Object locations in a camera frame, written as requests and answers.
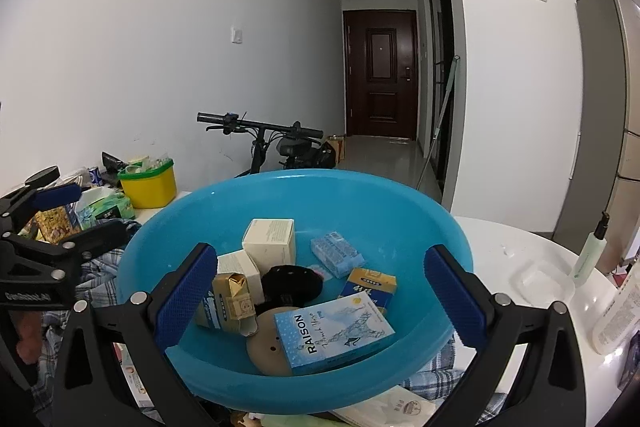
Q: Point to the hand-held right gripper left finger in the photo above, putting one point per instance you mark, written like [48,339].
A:
[184,299]

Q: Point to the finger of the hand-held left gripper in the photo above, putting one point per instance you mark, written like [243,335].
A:
[57,196]
[97,238]

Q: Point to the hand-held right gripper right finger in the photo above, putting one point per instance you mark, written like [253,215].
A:
[456,302]

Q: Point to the blue plastic basin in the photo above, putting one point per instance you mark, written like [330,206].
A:
[395,227]

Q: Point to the white desktop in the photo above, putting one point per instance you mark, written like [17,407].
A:
[525,242]

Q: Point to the person's left hand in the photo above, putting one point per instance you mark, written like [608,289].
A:
[26,334]

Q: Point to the yellow patterned box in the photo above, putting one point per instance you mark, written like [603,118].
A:
[52,224]

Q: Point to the green tissue pack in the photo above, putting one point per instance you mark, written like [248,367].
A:
[105,208]

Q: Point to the blue plaid cloth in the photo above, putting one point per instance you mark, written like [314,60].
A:
[97,279]

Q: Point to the small blue can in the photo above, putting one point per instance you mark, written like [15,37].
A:
[95,177]

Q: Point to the gold and blue carton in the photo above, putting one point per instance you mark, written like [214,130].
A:
[227,307]

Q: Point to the small white cardboard box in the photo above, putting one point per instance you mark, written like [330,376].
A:
[244,274]

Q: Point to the yellow tub with green rim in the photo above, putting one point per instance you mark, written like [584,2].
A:
[149,187]

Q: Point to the yellow and blue box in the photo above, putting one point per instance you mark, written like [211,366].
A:
[371,287]

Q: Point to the clear plastic container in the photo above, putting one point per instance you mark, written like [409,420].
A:
[542,284]

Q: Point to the round wooden disc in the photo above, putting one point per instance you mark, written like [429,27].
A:
[265,347]

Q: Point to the cream cardboard box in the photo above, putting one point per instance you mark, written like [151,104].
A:
[269,239]

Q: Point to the black round case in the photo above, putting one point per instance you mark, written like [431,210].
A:
[291,284]

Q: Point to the white printed booklet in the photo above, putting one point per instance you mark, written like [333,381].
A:
[395,407]

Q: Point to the light blue tower print box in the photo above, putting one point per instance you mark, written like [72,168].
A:
[334,334]

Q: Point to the light blue tissue packet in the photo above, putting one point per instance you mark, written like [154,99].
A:
[335,253]

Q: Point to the green bottle with black pump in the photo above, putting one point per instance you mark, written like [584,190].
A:
[592,252]

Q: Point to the white lotion bottle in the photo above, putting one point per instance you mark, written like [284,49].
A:
[620,312]

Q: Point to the black bicycle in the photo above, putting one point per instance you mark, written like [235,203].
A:
[265,142]

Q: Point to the brown cardboard box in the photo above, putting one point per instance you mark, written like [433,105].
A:
[337,148]

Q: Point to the black framed glass door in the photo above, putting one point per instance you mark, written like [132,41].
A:
[440,72]

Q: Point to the dark brown entrance door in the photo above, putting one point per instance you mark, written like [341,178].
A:
[380,72]

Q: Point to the silver refrigerator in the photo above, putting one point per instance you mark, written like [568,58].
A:
[607,107]

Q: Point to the white wall switch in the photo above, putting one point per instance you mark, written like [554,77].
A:
[236,34]

